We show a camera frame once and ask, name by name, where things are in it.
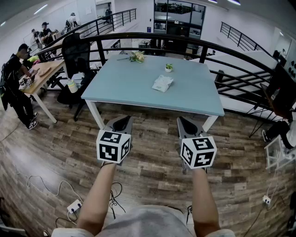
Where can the dark table hairpin legs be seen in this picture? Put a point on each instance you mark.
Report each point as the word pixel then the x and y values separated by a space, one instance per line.
pixel 282 97

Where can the neon yellow cloth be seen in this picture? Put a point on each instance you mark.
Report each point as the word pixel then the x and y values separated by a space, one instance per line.
pixel 32 59

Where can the dome pendant lamp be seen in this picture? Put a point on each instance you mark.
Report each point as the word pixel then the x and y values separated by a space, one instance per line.
pixel 234 1
pixel 212 1

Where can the yellow flower bouquet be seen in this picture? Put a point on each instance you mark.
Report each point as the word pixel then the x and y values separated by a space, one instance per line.
pixel 138 56

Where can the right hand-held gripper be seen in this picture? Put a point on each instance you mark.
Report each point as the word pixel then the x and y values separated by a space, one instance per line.
pixel 199 154

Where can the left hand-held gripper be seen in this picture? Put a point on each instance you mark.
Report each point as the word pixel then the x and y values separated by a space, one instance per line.
pixel 108 151

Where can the black office chair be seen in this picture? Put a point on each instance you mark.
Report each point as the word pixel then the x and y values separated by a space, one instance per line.
pixel 75 53

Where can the wooden cutting board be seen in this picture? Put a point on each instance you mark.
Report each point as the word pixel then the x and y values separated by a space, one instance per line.
pixel 44 72

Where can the pale plastic bottle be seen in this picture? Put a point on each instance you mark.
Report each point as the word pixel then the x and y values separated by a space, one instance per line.
pixel 72 86

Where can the black framed glass partition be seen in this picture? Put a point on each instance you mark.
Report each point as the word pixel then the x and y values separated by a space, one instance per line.
pixel 179 18

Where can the white power strip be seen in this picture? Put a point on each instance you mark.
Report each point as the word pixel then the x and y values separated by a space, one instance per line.
pixel 266 200
pixel 74 206

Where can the black metal railing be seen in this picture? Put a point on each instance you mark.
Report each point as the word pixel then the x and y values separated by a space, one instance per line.
pixel 240 37
pixel 111 19

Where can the curved black handrail railing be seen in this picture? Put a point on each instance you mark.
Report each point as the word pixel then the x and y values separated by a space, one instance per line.
pixel 162 36

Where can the white plastic bag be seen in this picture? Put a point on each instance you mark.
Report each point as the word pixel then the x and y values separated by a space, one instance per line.
pixel 77 78

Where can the person's right forearm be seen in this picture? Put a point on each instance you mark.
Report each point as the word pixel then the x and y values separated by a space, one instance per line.
pixel 204 201

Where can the small potted plant white pot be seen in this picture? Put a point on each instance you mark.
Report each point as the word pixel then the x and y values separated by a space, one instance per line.
pixel 168 69

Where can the white plastic packet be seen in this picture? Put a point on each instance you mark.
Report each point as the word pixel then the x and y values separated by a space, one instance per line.
pixel 162 83

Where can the clear bottle red cap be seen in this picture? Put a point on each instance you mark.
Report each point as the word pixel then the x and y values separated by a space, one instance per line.
pixel 275 93

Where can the person's left forearm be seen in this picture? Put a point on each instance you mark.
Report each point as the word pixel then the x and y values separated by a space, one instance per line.
pixel 99 199

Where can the wooden desk white legs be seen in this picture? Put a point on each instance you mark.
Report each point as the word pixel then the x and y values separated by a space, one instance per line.
pixel 47 69

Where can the person's grey shirt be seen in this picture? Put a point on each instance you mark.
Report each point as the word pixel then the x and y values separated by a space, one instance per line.
pixel 143 222

